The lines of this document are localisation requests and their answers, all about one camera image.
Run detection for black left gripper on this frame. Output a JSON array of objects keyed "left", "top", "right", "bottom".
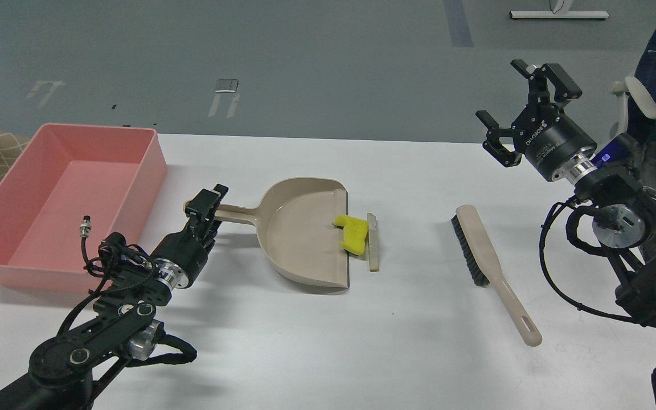
[{"left": 151, "top": 184, "right": 229, "bottom": 289}]

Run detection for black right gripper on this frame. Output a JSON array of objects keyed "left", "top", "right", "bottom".
[{"left": 475, "top": 59, "right": 598, "bottom": 182}]

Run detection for beige plastic dustpan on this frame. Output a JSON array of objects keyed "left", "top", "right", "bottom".
[{"left": 215, "top": 177, "right": 350, "bottom": 291}]

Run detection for yellow green sponge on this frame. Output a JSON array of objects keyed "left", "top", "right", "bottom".
[{"left": 333, "top": 215, "right": 368, "bottom": 256}]

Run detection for beige hand brush black bristles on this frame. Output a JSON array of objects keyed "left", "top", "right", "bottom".
[{"left": 451, "top": 204, "right": 543, "bottom": 347}]

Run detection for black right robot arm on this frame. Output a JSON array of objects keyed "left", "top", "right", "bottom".
[{"left": 476, "top": 59, "right": 656, "bottom": 329}]

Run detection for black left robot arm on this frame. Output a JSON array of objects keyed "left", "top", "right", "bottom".
[{"left": 0, "top": 184, "right": 228, "bottom": 409}]

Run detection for pink plastic bin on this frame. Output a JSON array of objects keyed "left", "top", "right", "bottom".
[{"left": 0, "top": 124, "right": 167, "bottom": 293}]

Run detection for white office chair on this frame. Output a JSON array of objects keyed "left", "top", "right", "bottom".
[{"left": 610, "top": 77, "right": 656, "bottom": 137}]

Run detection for white desk base foot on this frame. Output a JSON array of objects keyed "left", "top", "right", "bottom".
[{"left": 509, "top": 1, "right": 610, "bottom": 21}]

